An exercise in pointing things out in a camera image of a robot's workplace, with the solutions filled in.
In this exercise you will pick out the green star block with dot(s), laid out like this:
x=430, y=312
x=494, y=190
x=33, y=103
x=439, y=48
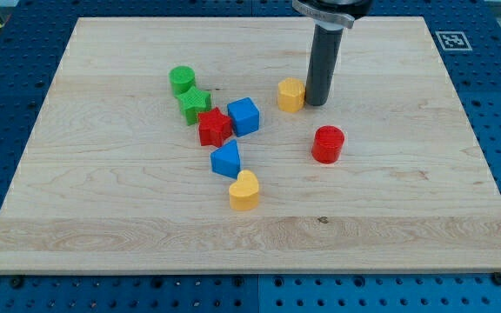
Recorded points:
x=192, y=102

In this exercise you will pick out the red star block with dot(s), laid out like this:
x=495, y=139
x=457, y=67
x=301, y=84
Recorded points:
x=214, y=127

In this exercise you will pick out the red cylinder block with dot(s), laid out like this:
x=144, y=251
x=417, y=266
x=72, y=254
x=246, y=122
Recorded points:
x=327, y=144

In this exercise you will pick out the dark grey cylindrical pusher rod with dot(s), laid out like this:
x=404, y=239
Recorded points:
x=323, y=58

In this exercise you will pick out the yellow hexagon block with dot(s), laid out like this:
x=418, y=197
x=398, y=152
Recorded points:
x=290, y=95

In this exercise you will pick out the blue cube block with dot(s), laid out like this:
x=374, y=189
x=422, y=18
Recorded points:
x=245, y=116

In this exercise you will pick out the blue triangle block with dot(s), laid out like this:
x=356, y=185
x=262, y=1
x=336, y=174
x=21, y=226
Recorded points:
x=226, y=160

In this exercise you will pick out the white fiducial marker tag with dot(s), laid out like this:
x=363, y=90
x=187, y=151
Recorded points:
x=451, y=40

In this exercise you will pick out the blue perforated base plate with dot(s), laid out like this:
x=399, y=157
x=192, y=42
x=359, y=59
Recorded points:
x=32, y=42

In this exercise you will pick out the light wooden board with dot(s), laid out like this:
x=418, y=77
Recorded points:
x=114, y=182

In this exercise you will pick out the yellow heart block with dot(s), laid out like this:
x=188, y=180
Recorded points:
x=244, y=193

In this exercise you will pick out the green cylinder block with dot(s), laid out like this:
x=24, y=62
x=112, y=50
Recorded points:
x=181, y=78

